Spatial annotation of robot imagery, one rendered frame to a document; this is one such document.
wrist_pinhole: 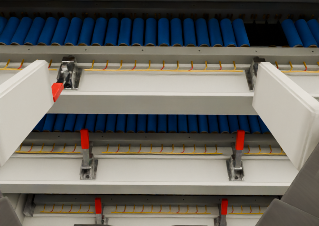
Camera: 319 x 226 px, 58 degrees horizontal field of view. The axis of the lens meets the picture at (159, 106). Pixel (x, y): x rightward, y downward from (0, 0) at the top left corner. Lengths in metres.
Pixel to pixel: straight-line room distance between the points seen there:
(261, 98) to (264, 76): 0.01
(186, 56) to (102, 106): 0.14
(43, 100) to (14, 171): 0.42
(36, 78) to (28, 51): 0.29
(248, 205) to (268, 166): 0.17
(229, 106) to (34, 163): 0.37
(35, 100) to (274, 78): 0.13
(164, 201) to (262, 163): 0.24
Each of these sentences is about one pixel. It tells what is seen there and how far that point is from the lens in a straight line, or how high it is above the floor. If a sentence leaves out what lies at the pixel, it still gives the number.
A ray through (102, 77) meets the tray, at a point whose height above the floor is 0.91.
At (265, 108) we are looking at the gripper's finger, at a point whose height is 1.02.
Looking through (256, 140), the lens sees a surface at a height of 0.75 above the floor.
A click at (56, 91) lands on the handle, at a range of 0.36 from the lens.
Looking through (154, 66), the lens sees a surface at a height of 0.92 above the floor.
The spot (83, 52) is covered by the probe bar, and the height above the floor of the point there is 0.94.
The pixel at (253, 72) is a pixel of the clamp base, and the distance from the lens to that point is 0.42.
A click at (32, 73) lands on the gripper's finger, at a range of 0.17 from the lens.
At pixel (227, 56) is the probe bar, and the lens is 0.43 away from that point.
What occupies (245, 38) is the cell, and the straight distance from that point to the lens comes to 0.47.
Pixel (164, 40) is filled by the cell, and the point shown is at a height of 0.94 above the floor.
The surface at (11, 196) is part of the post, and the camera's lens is 0.70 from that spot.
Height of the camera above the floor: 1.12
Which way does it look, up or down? 37 degrees down
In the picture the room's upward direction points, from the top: straight up
